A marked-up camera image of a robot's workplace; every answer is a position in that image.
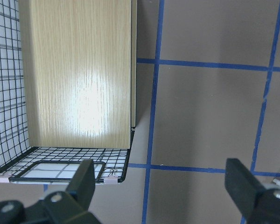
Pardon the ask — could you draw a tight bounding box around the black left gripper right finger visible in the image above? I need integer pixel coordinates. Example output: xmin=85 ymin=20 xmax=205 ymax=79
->
xmin=224 ymin=158 xmax=266 ymax=216

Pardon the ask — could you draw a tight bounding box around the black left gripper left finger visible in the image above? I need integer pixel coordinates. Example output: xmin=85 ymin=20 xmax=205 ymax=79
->
xmin=65 ymin=160 xmax=95 ymax=210

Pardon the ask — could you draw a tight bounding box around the wire grid shelf with wood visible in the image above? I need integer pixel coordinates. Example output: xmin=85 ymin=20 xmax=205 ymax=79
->
xmin=0 ymin=0 xmax=137 ymax=184

